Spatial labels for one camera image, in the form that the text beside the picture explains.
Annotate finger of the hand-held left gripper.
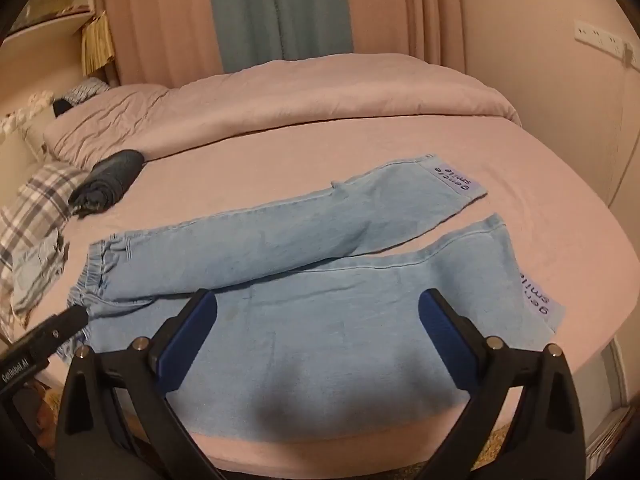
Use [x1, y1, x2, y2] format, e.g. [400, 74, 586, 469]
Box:
[22, 305, 90, 356]

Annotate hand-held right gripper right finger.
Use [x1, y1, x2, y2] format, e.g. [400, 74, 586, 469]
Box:
[415, 287, 587, 480]

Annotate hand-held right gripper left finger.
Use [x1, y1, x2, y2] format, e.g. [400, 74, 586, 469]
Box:
[54, 288, 226, 480]

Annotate light blue denim pants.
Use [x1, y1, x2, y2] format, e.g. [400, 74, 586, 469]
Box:
[67, 154, 567, 443]

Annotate dark folded pants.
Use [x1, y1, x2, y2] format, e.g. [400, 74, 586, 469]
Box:
[67, 149, 146, 218]

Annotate folded pale blue jeans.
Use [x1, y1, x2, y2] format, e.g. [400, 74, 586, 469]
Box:
[10, 237, 68, 318]

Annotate yellow fuzzy rug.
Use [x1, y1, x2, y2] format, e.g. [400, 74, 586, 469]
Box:
[27, 380, 516, 480]

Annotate plaid pillow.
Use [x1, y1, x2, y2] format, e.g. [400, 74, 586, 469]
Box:
[0, 162, 91, 281]

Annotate bed with pink sheet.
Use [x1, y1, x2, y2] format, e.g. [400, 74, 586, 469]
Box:
[30, 110, 623, 467]

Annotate stack of papers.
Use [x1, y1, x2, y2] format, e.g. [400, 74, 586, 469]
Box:
[585, 405, 633, 476]

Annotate pink pillow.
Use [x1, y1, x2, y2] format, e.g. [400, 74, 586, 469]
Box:
[42, 84, 173, 168]

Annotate striped cloth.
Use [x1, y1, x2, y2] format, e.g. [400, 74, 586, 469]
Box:
[65, 79, 112, 106]

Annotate pink duvet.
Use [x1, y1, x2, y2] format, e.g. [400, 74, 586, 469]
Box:
[140, 52, 523, 161]

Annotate yellow fringed cloth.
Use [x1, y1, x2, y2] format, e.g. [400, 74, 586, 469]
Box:
[81, 10, 117, 68]

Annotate white shelf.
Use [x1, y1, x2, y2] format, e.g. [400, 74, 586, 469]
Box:
[0, 0, 97, 53]

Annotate pink curtain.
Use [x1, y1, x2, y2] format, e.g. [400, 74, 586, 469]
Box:
[102, 0, 224, 87]
[347, 0, 468, 73]

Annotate white power strip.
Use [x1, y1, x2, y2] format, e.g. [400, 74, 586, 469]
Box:
[575, 20, 638, 68]

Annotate blue curtain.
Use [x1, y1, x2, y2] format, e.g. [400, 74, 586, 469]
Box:
[205, 0, 356, 75]

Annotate white cable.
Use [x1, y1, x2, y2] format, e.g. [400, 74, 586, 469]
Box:
[606, 57, 637, 207]

